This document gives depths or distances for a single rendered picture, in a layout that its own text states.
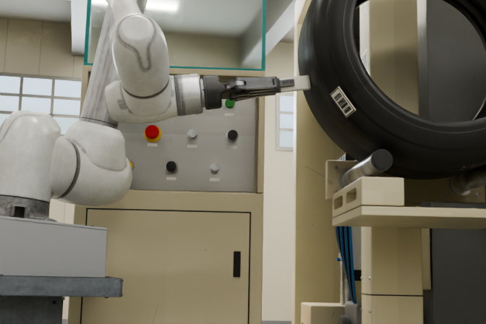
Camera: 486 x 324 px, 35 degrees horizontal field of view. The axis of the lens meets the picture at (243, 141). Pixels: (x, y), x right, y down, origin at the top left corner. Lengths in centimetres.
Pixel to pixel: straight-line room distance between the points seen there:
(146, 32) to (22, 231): 52
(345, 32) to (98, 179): 75
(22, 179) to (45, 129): 13
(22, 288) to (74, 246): 14
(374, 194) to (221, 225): 75
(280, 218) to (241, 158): 728
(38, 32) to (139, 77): 815
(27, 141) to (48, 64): 770
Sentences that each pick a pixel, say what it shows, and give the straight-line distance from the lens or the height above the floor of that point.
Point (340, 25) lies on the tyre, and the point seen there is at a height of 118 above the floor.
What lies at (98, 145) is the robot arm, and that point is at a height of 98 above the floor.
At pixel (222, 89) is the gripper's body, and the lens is 164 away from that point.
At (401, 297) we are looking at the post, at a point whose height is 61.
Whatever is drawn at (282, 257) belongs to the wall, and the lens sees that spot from 955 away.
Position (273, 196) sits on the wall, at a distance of 956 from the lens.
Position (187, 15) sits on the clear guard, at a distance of 238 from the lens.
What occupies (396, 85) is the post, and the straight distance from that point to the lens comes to 201.
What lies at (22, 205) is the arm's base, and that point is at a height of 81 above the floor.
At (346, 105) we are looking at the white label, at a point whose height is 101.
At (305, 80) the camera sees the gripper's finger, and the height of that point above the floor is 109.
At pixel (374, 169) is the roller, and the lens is 159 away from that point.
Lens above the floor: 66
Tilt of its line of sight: 10 degrees up
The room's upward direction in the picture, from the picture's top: 1 degrees clockwise
